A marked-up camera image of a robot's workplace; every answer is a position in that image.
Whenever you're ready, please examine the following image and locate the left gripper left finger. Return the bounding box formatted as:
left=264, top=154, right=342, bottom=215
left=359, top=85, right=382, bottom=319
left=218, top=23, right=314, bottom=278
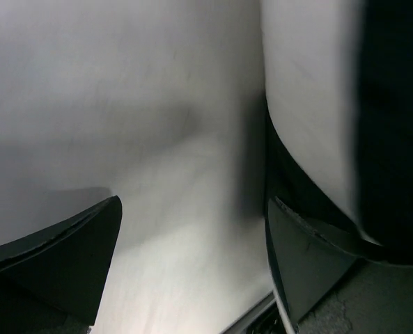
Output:
left=0, top=196, right=122, bottom=326

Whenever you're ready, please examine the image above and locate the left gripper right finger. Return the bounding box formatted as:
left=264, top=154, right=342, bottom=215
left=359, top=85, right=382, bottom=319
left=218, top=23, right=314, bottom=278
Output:
left=265, top=199, right=384, bottom=324

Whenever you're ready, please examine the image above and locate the black white checkered pillowcase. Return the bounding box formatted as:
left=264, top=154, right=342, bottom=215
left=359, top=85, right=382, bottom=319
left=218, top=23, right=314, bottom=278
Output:
left=260, top=1, right=413, bottom=265

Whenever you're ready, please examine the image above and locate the aluminium front frame rail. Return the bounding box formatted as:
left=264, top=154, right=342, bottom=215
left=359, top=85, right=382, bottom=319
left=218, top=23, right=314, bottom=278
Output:
left=221, top=292, right=285, bottom=334

